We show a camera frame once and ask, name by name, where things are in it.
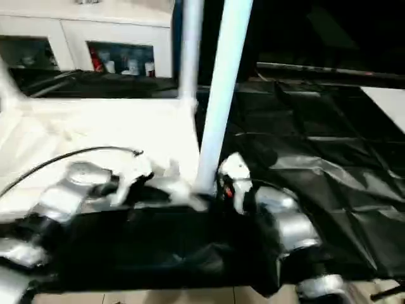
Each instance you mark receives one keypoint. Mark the black work surface mat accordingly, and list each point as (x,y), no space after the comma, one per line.
(316,152)

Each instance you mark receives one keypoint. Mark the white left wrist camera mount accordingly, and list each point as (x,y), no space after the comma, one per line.
(136,172)

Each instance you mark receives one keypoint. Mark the white glass-door cabinet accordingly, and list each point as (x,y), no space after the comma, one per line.
(95,22)

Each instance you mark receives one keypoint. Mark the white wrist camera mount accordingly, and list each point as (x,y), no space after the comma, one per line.
(136,172)
(237,168)

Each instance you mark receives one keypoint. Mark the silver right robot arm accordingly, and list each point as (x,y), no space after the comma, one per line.
(291,221)

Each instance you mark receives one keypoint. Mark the grey patterned bundle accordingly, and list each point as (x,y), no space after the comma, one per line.
(83,1)

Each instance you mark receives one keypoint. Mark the black backdrop cloth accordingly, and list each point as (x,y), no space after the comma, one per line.
(316,31)

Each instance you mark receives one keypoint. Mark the white plastic table top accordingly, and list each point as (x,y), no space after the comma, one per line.
(95,126)

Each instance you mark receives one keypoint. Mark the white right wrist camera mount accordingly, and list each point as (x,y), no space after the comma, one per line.
(237,168)

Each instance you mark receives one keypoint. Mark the small white cup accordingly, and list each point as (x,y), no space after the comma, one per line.
(149,69)

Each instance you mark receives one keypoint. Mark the patterned jar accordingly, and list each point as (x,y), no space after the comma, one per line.
(133,67)

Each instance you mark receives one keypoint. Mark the dark grey tube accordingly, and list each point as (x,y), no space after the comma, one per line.
(332,70)

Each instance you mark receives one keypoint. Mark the red white bottle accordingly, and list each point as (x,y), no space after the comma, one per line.
(96,61)

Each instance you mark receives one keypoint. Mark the white plastic table leg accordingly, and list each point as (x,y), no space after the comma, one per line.
(224,79)
(190,54)
(9,85)

